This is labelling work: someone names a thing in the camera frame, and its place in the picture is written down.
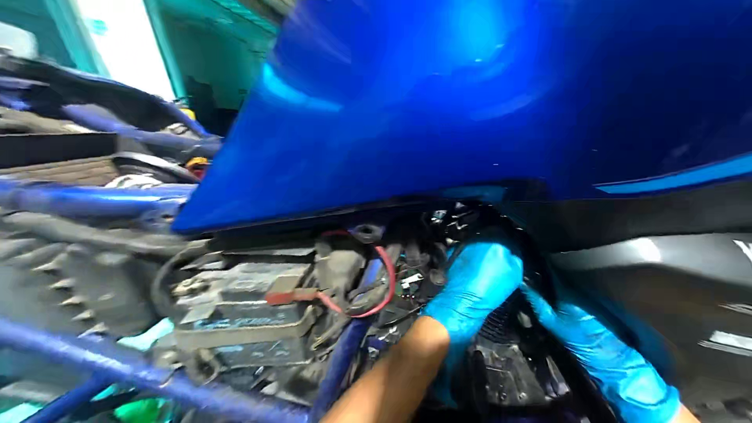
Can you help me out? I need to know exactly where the yellow and red object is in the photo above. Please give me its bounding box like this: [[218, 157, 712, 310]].
[[185, 156, 211, 181]]

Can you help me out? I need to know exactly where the red-brown fuse connector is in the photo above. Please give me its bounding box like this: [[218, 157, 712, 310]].
[[266, 275, 318, 306]]

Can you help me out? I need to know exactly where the blue metal frame tube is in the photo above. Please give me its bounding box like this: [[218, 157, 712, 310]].
[[309, 257, 383, 423]]

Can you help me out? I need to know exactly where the person's left hand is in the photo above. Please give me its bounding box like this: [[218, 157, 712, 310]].
[[423, 241, 524, 349]]

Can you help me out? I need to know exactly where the glossy blue fuel tank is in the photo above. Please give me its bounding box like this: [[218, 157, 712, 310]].
[[172, 0, 752, 235]]

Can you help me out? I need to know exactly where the dark motorcycle with blue frame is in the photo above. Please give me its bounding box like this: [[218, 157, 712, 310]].
[[0, 54, 223, 223]]

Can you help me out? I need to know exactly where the grey rubber battery strap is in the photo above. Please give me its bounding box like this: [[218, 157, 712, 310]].
[[174, 308, 318, 351]]

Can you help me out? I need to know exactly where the red cable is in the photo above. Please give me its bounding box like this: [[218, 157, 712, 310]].
[[316, 230, 397, 319]]

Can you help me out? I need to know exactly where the blue metal frame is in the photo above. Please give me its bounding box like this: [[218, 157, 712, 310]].
[[0, 317, 310, 423]]

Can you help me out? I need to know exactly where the silver and black side panel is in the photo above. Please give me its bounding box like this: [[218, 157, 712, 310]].
[[546, 179, 752, 406]]

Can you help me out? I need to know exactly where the black ribbed engine part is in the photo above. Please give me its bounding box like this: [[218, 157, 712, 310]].
[[470, 294, 571, 409]]

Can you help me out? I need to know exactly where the grey ribbed rubber part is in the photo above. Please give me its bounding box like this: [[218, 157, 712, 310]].
[[0, 211, 208, 337]]

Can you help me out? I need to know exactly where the person's left forearm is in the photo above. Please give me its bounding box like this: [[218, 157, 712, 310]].
[[320, 316, 451, 423]]

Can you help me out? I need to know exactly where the bright doorway with turquoise frame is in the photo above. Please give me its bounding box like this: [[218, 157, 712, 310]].
[[46, 0, 188, 102]]

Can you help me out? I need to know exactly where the green object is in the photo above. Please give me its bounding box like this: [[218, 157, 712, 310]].
[[113, 398, 169, 423]]

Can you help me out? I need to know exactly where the black cable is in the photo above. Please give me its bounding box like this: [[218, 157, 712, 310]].
[[151, 240, 208, 320]]

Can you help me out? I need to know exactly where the person's right hand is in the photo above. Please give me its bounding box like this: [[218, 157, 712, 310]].
[[521, 283, 681, 423]]

